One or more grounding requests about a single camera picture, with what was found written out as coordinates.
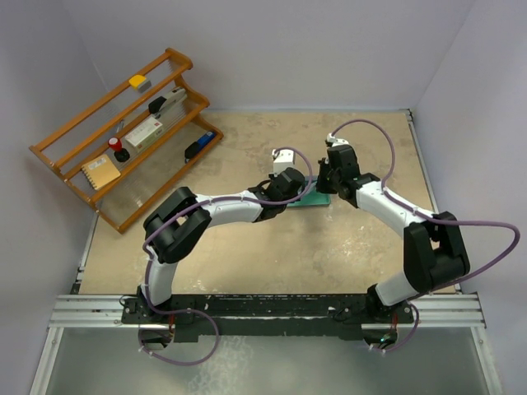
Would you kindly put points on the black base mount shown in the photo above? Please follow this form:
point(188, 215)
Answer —
point(345, 316)

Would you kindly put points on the white green box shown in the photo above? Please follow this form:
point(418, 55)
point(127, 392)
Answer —
point(145, 133)

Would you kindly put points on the brown spiral notebook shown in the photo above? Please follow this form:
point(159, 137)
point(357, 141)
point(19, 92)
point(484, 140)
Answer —
point(100, 171)

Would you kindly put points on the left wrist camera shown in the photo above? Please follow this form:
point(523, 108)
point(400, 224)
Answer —
point(282, 159)

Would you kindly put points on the grey glasses case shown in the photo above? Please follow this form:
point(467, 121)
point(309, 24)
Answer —
point(313, 198)

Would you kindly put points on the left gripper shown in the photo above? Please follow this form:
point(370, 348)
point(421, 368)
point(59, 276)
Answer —
point(272, 177)

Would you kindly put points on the yellow grey eraser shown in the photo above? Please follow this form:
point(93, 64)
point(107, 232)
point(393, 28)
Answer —
point(140, 83)

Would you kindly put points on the metal binder clip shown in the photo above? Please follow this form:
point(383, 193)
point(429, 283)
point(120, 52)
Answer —
point(120, 126)

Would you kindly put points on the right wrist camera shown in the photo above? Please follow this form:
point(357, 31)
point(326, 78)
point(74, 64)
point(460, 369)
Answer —
point(333, 141)

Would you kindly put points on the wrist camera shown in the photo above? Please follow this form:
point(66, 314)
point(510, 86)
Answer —
point(282, 159)
point(333, 141)

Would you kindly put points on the black white stapler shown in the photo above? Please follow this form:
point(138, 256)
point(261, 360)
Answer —
point(163, 101)

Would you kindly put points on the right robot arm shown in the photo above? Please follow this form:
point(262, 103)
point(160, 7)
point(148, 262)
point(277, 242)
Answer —
point(433, 254)

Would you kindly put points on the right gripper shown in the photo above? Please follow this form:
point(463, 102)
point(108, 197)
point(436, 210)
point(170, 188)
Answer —
point(321, 186)

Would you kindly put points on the wooden shelf rack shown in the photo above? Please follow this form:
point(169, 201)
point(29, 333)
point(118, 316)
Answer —
point(148, 174)

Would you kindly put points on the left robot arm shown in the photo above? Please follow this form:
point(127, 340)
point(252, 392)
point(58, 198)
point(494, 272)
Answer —
point(175, 228)

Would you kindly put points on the red black stamp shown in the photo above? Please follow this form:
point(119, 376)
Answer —
point(120, 152)

